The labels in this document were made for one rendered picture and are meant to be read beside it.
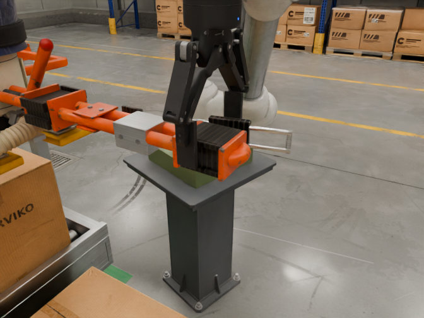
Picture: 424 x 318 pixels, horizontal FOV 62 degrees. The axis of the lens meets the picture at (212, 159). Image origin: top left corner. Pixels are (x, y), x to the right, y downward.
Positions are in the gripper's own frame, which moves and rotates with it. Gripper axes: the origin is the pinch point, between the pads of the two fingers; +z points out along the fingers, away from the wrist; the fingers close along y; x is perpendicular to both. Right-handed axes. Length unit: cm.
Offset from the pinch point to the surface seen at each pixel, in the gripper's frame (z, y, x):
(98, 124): -0.1, 4.6, -19.6
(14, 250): 56, 1, -73
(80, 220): 68, -30, -81
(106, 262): 85, -30, -69
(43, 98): -1.6, 3.1, -35.2
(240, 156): -0.3, 3.1, 6.3
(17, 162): 11.9, 7.7, -42.1
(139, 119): -1.4, 1.7, -12.9
